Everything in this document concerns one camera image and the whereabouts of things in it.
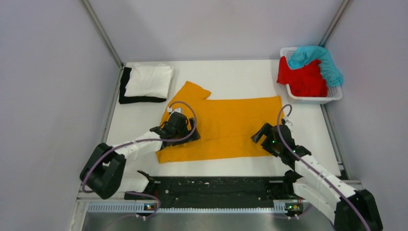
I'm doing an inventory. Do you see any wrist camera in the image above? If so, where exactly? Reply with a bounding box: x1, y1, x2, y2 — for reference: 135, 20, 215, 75
166, 107, 183, 116
281, 117, 293, 126

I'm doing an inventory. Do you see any white plastic basket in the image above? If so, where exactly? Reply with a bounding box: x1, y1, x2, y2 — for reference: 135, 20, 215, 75
280, 47, 343, 104

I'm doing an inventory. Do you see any folded white t shirt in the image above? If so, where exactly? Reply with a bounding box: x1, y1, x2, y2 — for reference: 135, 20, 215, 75
125, 63, 174, 98

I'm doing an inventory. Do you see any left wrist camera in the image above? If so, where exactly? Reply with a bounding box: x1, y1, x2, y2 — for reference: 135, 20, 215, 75
166, 107, 183, 116

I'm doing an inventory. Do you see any teal t shirt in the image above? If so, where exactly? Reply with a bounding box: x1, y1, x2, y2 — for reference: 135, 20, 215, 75
287, 45, 344, 88

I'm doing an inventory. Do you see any red t shirt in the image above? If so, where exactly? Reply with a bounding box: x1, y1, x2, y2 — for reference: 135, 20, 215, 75
277, 57, 328, 97

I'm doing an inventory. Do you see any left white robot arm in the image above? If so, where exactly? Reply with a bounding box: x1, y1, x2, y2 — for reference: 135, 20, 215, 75
79, 109, 200, 199

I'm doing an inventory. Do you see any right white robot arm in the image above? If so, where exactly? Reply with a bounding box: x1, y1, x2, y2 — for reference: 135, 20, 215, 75
251, 123, 383, 231

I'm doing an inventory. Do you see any purple cable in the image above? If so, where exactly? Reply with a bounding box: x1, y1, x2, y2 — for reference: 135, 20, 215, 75
268, 103, 372, 231
81, 101, 198, 220

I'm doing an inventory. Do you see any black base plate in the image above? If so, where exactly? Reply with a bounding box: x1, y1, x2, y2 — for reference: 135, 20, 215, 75
124, 177, 307, 212

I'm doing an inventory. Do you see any aluminium frame rail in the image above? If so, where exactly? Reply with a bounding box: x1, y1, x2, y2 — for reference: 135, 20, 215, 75
68, 180, 377, 231

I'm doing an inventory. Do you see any yellow t shirt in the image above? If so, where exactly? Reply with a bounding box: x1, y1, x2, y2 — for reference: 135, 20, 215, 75
156, 81, 282, 164

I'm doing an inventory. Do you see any folded black t shirt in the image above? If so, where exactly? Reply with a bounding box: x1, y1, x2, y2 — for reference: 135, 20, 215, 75
118, 67, 167, 104

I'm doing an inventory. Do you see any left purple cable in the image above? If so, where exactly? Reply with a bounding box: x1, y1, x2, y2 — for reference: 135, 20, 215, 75
81, 101, 198, 220

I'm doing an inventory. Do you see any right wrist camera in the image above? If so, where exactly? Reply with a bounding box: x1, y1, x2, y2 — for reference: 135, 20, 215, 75
281, 117, 293, 126

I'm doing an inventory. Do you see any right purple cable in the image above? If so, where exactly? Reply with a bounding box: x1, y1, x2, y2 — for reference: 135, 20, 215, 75
268, 103, 372, 231

